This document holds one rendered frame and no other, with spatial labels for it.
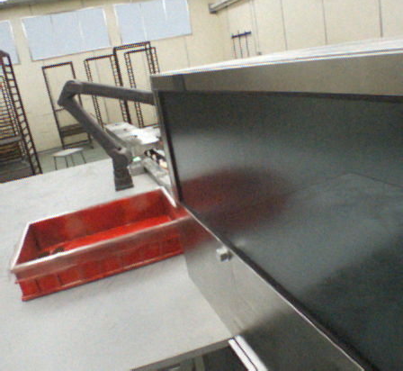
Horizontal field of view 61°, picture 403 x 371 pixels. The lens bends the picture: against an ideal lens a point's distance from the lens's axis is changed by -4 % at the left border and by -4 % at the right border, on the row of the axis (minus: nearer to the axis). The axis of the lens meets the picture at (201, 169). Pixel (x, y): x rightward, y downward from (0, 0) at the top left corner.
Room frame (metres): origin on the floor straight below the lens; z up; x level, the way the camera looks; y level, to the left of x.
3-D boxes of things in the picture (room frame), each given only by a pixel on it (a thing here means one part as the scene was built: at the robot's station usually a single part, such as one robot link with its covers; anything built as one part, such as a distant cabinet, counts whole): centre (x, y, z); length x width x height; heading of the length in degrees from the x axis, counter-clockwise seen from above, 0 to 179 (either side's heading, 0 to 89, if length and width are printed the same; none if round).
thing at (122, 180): (1.60, 0.37, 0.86); 0.12 x 0.09 x 0.08; 12
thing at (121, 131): (2.61, 0.49, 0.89); 1.25 x 0.18 x 0.09; 19
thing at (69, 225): (0.97, 0.32, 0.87); 0.49 x 0.34 x 0.10; 106
